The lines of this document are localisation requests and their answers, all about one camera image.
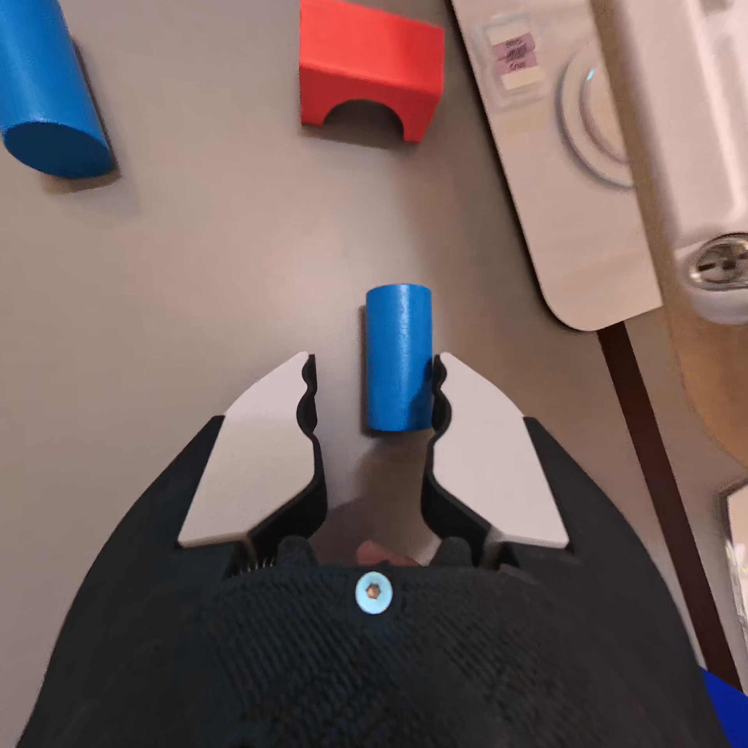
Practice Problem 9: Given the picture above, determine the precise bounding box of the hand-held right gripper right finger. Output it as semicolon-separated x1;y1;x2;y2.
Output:
421;351;570;566

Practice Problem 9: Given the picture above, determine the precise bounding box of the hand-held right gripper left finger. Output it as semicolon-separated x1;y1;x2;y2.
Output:
176;351;329;550

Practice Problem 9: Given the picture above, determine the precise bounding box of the blue cylinder block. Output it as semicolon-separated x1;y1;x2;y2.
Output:
0;0;116;180
365;284;436;434

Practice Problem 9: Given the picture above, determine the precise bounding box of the wooden stand board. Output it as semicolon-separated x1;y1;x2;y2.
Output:
663;301;748;468

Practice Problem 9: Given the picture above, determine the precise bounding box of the white stand base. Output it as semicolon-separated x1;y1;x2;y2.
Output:
450;0;664;332

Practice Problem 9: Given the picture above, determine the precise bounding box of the blue plastic bin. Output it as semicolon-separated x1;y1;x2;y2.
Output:
698;666;748;748

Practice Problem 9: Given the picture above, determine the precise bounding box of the red arch block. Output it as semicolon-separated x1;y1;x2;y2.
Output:
298;0;445;144

